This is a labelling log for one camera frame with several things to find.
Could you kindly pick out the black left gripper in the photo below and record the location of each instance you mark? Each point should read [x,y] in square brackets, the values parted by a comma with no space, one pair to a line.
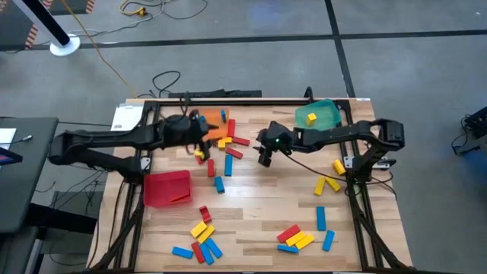
[182,131]

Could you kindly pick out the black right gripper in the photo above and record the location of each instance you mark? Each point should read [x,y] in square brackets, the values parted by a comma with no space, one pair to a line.
[268,139]

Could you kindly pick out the small yellow cube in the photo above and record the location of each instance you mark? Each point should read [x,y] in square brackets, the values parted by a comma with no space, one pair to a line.
[221,145]

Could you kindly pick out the long blue block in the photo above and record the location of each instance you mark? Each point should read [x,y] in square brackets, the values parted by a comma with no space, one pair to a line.
[321,218]
[228,164]

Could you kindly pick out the red plastic bin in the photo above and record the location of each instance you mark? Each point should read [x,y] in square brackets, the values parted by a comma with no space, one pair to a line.
[163,186]

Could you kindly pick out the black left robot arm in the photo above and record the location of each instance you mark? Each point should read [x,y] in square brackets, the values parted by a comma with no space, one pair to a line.
[114,137]

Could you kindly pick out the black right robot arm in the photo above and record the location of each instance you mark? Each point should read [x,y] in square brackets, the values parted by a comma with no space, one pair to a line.
[335,135]

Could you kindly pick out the orange translucent plastic bin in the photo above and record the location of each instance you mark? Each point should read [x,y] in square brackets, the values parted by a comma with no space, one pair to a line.
[217,133]

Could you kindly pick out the long red block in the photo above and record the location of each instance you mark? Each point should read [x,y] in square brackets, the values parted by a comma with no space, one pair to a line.
[231,128]

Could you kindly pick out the black power strip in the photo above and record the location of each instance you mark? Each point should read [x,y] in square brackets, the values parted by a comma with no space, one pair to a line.
[236,93]

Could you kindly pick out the short thick blue block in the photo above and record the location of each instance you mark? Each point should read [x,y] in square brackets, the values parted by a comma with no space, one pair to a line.
[219,184]

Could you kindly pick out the teal translucent plastic bin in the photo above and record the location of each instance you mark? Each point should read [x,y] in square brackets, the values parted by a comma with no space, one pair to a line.
[323,114]

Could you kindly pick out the yellow cylinder block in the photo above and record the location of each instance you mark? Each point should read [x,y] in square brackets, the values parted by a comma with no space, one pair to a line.
[339,167]

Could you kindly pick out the white booklet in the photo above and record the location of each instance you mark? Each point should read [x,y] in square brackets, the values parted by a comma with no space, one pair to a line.
[127,116]

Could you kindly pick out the hazard-striped dark platform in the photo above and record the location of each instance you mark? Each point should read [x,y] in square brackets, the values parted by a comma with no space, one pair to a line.
[11,30]
[72,5]

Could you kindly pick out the black desk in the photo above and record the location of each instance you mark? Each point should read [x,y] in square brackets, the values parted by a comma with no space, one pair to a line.
[26,182]

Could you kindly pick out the white paper sheet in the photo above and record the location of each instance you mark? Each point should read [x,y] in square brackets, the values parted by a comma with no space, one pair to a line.
[7,137]

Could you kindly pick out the dark tablet screen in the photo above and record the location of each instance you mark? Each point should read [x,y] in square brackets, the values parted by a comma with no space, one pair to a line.
[7,157]

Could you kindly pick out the black aluminium table frame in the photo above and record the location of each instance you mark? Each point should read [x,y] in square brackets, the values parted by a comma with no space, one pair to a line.
[247,102]

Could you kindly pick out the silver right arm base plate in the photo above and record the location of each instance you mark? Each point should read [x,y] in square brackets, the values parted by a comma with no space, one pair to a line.
[348,161]

